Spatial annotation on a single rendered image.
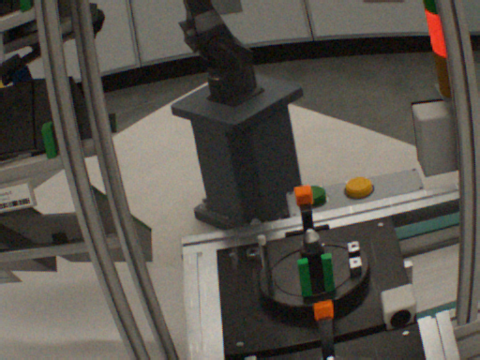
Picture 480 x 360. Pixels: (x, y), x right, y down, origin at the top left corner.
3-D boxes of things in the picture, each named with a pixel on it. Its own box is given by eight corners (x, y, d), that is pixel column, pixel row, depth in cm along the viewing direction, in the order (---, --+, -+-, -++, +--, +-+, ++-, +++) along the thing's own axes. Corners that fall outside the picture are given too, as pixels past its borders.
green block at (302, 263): (301, 292, 111) (296, 259, 108) (311, 290, 111) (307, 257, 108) (302, 297, 110) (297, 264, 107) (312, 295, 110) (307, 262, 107)
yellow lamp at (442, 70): (434, 82, 92) (427, 43, 90) (469, 80, 92) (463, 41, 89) (445, 102, 88) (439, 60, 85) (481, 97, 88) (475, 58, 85)
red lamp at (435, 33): (427, 42, 90) (419, 4, 87) (463, 40, 89) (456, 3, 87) (439, 59, 85) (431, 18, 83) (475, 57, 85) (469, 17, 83)
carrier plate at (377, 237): (218, 261, 127) (216, 247, 126) (391, 226, 126) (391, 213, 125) (227, 366, 106) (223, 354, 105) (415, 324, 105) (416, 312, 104)
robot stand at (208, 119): (258, 175, 163) (237, 68, 153) (322, 199, 153) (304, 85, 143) (193, 217, 155) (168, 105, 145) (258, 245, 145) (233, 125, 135)
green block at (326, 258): (324, 287, 111) (321, 254, 108) (334, 285, 111) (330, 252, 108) (325, 292, 110) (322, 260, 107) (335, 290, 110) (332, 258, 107)
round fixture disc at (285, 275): (257, 263, 121) (254, 251, 120) (363, 242, 121) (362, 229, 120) (263, 326, 109) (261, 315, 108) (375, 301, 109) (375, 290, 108)
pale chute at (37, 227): (70, 262, 125) (68, 232, 126) (153, 262, 123) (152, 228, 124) (-7, 219, 98) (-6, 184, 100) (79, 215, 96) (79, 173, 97)
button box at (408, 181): (291, 227, 140) (285, 190, 137) (419, 200, 139) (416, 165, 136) (295, 253, 134) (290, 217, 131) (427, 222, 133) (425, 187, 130)
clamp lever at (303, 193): (301, 239, 119) (293, 186, 115) (317, 235, 119) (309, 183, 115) (304, 255, 116) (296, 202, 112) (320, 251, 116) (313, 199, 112)
